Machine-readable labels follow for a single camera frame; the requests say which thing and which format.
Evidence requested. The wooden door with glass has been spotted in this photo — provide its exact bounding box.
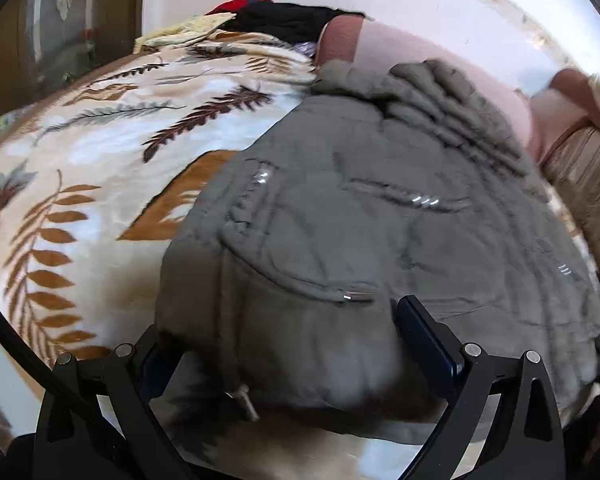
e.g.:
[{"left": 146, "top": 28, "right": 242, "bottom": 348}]
[{"left": 0, "top": 0, "right": 148, "bottom": 126}]

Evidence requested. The black cloth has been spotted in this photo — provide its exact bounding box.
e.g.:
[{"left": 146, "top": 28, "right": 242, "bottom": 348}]
[{"left": 232, "top": 2, "right": 366, "bottom": 43}]

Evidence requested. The red cloth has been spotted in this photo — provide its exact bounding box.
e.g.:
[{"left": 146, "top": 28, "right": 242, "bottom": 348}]
[{"left": 205, "top": 0, "right": 276, "bottom": 17}]

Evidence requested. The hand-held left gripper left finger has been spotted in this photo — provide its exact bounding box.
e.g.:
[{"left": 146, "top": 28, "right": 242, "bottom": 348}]
[{"left": 32, "top": 329, "right": 196, "bottom": 480}]

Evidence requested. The pink bolster pillow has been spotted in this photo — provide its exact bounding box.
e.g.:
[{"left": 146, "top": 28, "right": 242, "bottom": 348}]
[{"left": 314, "top": 16, "right": 533, "bottom": 161}]

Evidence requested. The pale yellow cloth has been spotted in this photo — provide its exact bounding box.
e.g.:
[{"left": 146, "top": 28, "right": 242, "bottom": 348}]
[{"left": 134, "top": 12, "right": 236, "bottom": 53}]

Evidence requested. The striped sofa back cushion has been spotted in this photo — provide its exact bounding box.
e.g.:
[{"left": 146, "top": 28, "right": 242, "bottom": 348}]
[{"left": 540, "top": 125, "right": 600, "bottom": 281}]

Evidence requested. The grey quilted hooded jacket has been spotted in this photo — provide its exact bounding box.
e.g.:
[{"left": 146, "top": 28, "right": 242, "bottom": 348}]
[{"left": 155, "top": 59, "right": 600, "bottom": 428}]

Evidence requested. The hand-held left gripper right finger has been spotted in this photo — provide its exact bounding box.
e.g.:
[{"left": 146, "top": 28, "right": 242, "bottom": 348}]
[{"left": 395, "top": 295, "right": 566, "bottom": 480}]

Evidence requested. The leaf print blanket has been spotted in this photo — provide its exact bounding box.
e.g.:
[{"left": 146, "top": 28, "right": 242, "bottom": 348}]
[{"left": 0, "top": 30, "right": 600, "bottom": 480}]

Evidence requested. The black cable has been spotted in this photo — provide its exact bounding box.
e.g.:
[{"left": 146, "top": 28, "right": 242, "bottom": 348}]
[{"left": 0, "top": 290, "right": 56, "bottom": 396}]

